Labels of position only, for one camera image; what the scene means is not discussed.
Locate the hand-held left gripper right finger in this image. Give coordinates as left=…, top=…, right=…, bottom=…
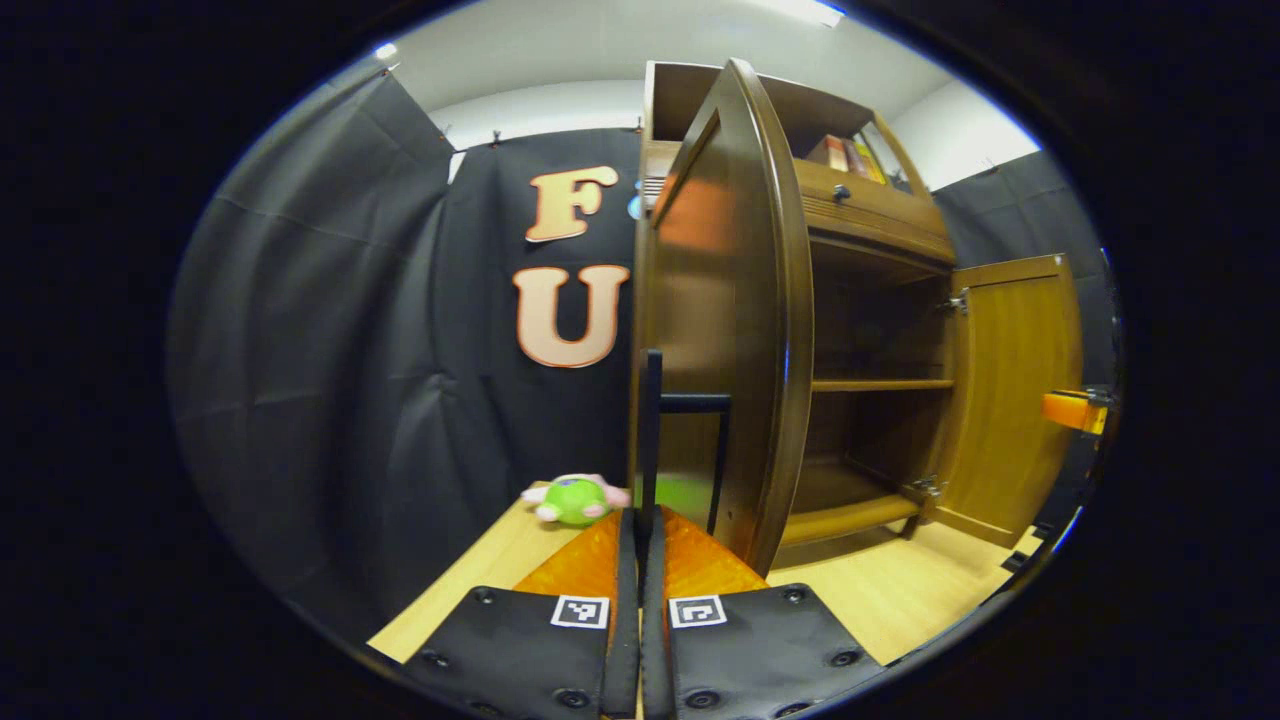
left=640, top=505, right=886, bottom=720

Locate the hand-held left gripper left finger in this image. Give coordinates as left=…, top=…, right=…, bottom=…
left=400, top=508, right=641, bottom=720

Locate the wooden shoe cabinet door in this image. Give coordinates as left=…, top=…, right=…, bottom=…
left=935, top=253, right=1084, bottom=549
left=628, top=58, right=816, bottom=578

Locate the wooden double-door shoe cabinet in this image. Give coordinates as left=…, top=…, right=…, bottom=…
left=628, top=58, right=1084, bottom=578

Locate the green and pink plush toy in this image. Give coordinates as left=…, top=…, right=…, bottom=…
left=520, top=473, right=633, bottom=529

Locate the wooden drawer with black knob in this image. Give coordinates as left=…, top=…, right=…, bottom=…
left=640, top=140, right=956, bottom=266

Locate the black backdrop cloth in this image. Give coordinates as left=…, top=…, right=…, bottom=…
left=165, top=65, right=1121, bottom=641

